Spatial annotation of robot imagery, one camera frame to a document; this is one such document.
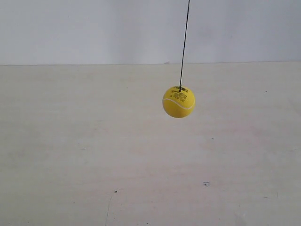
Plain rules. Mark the yellow tennis ball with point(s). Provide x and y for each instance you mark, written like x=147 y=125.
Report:
x=178 y=102

